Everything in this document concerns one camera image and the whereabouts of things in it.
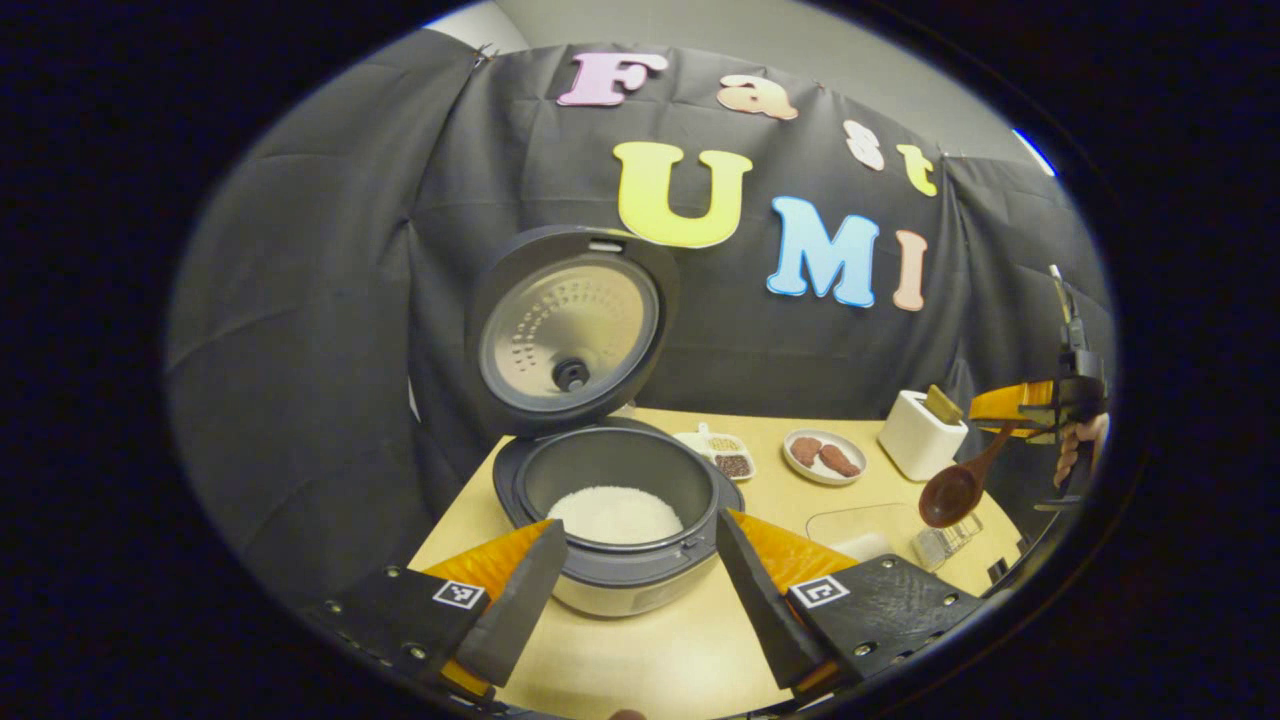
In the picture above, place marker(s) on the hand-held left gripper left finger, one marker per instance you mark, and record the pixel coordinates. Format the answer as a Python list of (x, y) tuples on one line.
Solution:
[(525, 600)]

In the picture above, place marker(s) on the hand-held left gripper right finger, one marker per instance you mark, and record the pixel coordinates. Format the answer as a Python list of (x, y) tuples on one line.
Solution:
[(760, 600)]

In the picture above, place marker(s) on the dark grey rice cooker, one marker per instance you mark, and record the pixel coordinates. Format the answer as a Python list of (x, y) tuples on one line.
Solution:
[(570, 320)]

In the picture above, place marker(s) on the white divided bean dish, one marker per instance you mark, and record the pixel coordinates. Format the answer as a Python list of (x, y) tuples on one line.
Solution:
[(725, 455)]

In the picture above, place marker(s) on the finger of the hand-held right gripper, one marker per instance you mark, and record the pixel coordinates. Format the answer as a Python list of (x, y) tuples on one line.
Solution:
[(1000, 402)]

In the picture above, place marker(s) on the white rice box clear lid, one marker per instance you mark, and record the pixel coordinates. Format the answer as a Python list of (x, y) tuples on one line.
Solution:
[(860, 530)]

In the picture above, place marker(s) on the white toaster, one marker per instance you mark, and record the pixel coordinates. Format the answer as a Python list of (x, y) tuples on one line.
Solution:
[(915, 445)]

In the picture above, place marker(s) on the brown wooden spoon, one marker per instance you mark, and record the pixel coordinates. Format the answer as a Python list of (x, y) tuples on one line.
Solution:
[(950, 495)]

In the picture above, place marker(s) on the black backdrop cloth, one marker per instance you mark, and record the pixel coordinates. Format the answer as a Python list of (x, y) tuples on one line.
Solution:
[(300, 350)]

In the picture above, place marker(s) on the white rice heap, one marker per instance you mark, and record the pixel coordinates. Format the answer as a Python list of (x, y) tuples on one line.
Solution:
[(615, 515)]

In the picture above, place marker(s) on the white round plate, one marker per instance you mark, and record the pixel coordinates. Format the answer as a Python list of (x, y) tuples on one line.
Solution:
[(825, 478)]

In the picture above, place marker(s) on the brown toast slice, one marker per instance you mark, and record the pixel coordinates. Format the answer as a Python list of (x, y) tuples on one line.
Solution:
[(943, 405)]

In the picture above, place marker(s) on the clear chopstick holder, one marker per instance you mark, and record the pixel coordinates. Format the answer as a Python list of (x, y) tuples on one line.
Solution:
[(955, 540)]

